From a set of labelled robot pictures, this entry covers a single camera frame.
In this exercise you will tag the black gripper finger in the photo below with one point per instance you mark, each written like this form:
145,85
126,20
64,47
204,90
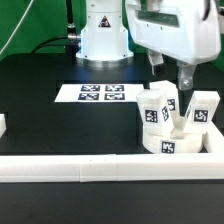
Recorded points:
157,63
185,75

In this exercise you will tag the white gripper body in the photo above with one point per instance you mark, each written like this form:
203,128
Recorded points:
187,30

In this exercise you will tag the white round stool seat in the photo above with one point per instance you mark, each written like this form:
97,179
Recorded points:
177,142

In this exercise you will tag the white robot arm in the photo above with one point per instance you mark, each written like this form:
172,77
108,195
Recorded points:
106,36

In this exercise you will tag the white marker sheet with tags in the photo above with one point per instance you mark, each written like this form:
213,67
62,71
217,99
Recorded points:
98,93

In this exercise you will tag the white U-shaped fence wall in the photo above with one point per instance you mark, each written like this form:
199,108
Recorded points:
135,167

